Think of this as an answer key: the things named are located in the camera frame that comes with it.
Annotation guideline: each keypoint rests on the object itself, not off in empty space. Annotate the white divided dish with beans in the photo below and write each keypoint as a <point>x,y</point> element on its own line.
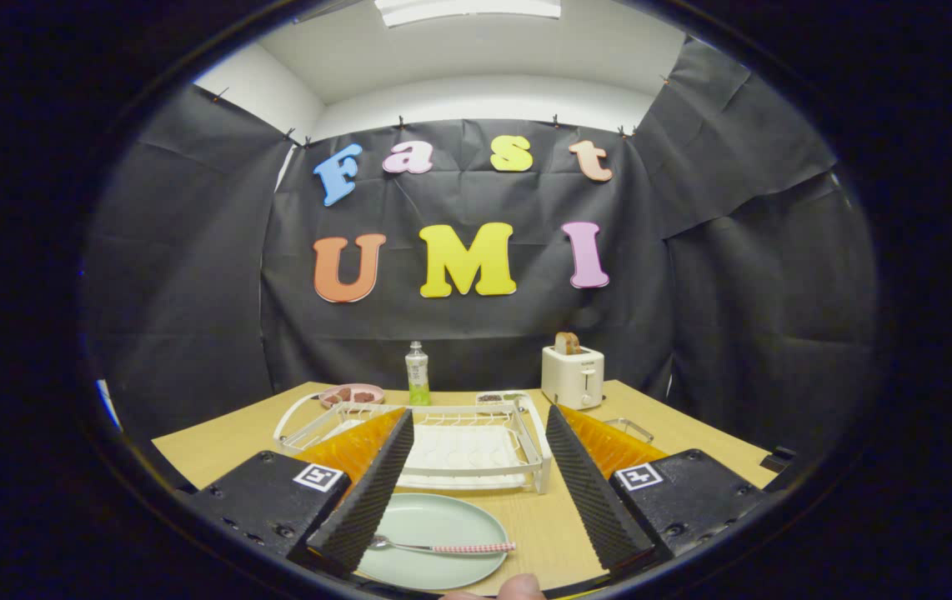
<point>493,398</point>

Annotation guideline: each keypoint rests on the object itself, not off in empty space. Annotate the brown meat piece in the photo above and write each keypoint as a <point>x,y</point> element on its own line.
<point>364,396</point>
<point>341,396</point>

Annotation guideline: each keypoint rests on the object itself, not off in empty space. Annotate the green drink bottle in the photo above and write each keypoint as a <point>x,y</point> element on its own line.
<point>418,375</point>

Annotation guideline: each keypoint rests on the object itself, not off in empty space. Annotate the light green plate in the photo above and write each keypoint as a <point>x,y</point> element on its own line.
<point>443,521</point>

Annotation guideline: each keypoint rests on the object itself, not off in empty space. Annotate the white drip tray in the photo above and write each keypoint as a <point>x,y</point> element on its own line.
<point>459,450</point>

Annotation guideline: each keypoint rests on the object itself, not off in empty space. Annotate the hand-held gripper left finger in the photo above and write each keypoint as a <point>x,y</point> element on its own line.
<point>368,500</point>

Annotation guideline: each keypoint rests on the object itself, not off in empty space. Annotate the pink oval plate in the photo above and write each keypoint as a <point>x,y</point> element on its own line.
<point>378,393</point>

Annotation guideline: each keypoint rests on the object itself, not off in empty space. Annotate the brown bread slice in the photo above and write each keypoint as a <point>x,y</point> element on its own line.
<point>567,343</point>

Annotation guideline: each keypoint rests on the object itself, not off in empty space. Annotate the white toaster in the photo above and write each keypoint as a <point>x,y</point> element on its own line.
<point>572,383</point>

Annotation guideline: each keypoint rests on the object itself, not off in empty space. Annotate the ceiling light panel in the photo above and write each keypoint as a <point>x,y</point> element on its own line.
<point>468,10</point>

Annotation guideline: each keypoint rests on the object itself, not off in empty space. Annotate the small black object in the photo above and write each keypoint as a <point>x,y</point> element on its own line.
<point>779,459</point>

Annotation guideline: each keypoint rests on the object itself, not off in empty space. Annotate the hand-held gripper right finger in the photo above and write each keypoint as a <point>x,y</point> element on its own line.
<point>593,500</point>

